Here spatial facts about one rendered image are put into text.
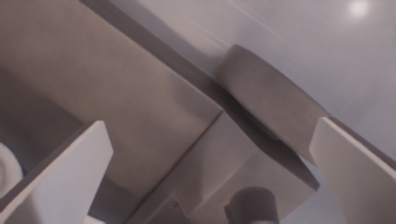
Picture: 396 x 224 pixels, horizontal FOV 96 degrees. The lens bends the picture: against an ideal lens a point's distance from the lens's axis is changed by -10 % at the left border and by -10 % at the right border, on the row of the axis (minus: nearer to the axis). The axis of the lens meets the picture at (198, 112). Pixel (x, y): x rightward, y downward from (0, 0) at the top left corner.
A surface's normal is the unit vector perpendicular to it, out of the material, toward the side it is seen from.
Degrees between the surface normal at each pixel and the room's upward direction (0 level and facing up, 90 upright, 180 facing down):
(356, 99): 0
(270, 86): 37
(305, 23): 0
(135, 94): 0
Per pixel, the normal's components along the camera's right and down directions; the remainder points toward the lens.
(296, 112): -0.27, 0.11
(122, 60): -0.04, 0.34
